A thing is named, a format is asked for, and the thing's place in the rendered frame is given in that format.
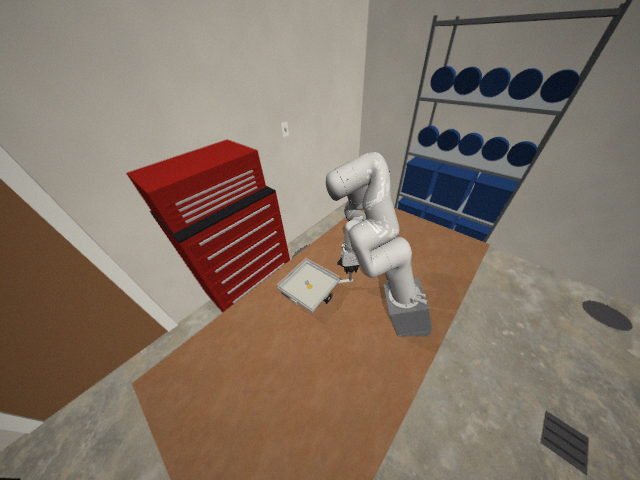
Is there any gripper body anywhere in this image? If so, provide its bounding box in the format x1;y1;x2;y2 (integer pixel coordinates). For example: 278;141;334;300
341;247;360;267

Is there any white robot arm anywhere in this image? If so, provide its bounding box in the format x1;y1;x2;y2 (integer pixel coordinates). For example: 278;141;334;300
326;152;427;309

